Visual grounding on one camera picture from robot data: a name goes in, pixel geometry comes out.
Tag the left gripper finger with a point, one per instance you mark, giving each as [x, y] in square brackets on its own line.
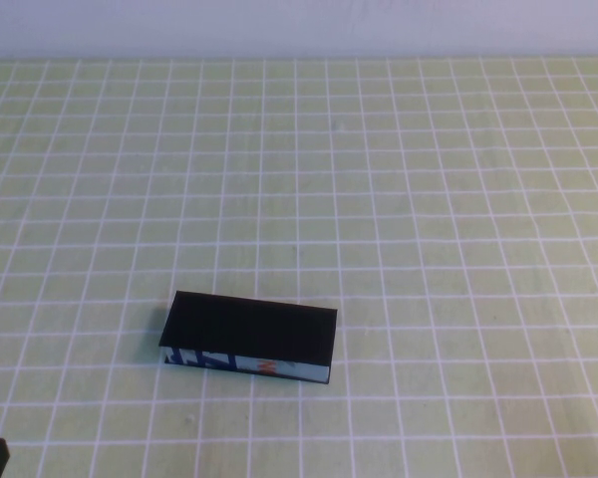
[1, 460]

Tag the black glasses case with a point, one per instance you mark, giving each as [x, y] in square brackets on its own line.
[249, 328]

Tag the green grid tablecloth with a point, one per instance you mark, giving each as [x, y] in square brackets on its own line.
[379, 199]

